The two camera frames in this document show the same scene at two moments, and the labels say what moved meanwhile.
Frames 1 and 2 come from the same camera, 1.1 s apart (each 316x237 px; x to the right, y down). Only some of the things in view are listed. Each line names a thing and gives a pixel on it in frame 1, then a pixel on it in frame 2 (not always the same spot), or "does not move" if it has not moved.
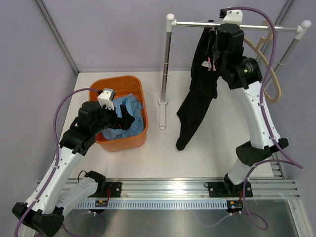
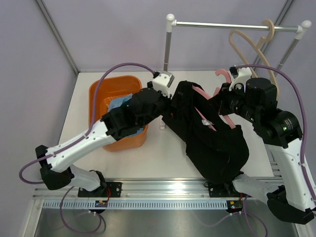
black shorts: x=204 y=85 to x=219 y=151
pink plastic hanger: x=214 y=67 to x=206 y=95
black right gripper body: x=217 y=61 to x=231 y=101
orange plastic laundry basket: x=123 y=84 does not move
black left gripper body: x=109 y=117 to x=163 y=107
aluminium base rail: x=197 y=188 does not move
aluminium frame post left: x=57 y=35 does not move
